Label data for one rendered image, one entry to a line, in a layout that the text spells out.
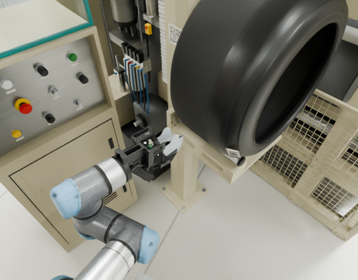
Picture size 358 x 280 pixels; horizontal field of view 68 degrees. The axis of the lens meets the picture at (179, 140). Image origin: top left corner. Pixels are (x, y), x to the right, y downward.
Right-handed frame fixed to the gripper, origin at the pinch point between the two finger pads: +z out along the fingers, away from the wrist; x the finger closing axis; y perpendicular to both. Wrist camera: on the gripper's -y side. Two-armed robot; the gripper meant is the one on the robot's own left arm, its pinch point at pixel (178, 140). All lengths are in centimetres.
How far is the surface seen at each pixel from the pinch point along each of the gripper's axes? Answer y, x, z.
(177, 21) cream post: 16.6, 33.3, 28.4
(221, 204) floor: -108, 8, 62
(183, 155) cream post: -57, 29, 37
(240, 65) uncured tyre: 22.7, -6.2, 11.5
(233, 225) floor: -109, -8, 57
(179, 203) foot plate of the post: -110, 29, 40
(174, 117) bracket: -20.4, 25.6, 23.5
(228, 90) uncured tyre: 16.6, -6.3, 9.1
